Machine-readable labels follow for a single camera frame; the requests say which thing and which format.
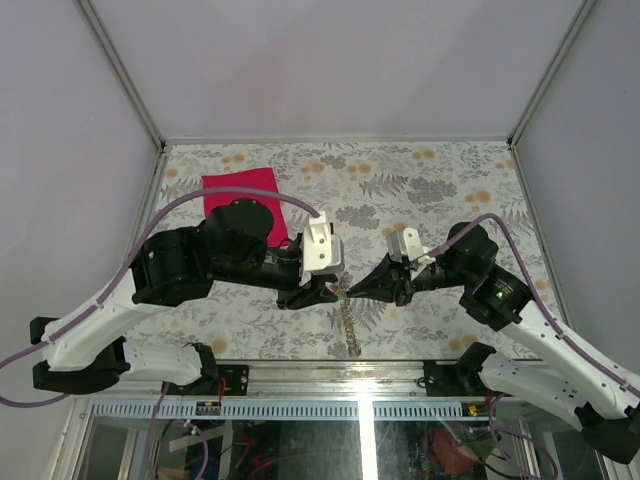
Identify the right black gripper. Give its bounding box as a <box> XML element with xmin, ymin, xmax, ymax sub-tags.
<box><xmin>347</xmin><ymin>251</ymin><xmax>473</xmax><ymax>307</ymax></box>

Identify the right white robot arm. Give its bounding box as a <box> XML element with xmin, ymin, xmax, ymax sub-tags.
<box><xmin>347</xmin><ymin>220</ymin><xmax>639</xmax><ymax>464</ymax></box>

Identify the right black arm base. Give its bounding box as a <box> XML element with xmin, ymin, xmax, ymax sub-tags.
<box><xmin>415</xmin><ymin>342</ymin><xmax>496</xmax><ymax>397</ymax></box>

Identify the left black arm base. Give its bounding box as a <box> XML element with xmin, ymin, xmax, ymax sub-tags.
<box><xmin>200</xmin><ymin>364</ymin><xmax>250</xmax><ymax>399</ymax></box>

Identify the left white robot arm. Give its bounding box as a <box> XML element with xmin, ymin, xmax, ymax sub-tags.
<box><xmin>30</xmin><ymin>198</ymin><xmax>344</xmax><ymax>396</ymax></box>

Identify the floral table mat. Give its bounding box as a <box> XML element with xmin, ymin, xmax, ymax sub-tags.
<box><xmin>130</xmin><ymin>141</ymin><xmax>556</xmax><ymax>360</ymax></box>

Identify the red cloth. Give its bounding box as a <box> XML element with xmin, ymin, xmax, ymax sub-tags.
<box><xmin>201</xmin><ymin>167</ymin><xmax>289</xmax><ymax>246</ymax></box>

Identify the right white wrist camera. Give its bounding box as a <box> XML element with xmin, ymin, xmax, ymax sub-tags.
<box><xmin>386</xmin><ymin>227</ymin><xmax>435</xmax><ymax>271</ymax></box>

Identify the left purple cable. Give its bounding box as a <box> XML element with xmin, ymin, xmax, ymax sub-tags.
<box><xmin>0</xmin><ymin>186</ymin><xmax>321</xmax><ymax>411</ymax></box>

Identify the aluminium front rail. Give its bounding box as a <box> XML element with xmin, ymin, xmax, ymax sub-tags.
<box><xmin>72</xmin><ymin>360</ymin><xmax>496</xmax><ymax>421</ymax></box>

